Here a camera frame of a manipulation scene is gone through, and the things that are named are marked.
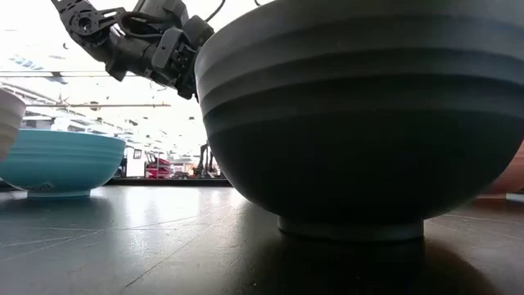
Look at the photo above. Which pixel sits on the blue bowl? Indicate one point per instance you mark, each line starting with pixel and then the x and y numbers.
pixel 61 160

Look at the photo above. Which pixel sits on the beige bowl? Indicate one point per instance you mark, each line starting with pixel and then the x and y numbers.
pixel 10 123

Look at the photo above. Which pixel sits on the black bowl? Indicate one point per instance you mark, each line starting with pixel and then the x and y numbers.
pixel 360 143

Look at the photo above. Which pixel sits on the pink bowl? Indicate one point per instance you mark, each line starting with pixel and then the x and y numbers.
pixel 513 176

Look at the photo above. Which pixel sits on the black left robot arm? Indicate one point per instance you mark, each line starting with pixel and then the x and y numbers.
pixel 98 45

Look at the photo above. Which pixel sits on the dark background machinery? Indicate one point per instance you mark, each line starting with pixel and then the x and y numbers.
pixel 203 162

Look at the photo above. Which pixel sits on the red cart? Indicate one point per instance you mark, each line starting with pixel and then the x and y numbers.
pixel 157 170

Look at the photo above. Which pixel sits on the white cabinet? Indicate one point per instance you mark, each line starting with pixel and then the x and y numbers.
pixel 133 164

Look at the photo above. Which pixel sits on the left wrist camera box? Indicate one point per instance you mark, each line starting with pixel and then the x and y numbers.
pixel 198 30

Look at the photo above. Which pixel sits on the black table frame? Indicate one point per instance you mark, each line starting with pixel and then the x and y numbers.
pixel 172 182

